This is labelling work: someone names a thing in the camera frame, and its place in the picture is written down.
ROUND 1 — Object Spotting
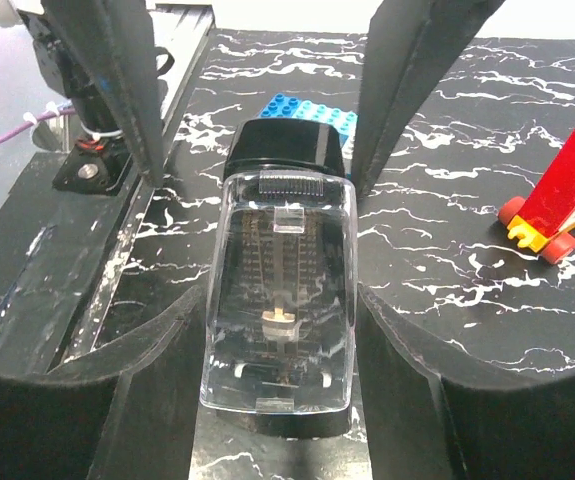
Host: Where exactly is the aluminium rail frame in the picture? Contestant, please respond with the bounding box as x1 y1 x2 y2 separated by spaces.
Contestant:
149 5 214 123

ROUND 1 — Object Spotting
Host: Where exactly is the blue white brick block stack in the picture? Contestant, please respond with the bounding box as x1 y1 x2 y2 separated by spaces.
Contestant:
257 93 358 178

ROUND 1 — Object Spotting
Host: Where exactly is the clear plastic metronome cover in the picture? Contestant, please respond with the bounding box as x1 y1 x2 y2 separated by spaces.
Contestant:
198 169 359 415

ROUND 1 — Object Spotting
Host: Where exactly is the black metronome body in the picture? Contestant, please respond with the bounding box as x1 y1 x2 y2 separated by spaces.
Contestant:
198 117 359 439

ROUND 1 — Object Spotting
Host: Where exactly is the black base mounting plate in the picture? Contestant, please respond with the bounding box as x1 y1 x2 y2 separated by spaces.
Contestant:
0 140 152 377

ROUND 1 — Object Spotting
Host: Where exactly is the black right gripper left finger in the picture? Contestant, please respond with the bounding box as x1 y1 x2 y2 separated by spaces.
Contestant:
0 286 206 479

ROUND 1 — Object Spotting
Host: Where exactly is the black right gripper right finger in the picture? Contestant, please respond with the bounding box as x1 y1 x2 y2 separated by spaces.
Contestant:
356 286 575 479

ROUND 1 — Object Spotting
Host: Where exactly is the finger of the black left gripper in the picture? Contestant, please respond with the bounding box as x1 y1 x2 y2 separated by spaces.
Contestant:
42 1 165 186
351 0 503 198

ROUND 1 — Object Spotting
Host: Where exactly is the red toy brick car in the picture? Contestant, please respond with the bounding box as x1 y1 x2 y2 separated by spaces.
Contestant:
498 129 575 265

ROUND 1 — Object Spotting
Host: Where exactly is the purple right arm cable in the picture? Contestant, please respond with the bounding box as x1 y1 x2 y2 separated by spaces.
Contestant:
0 102 79 153

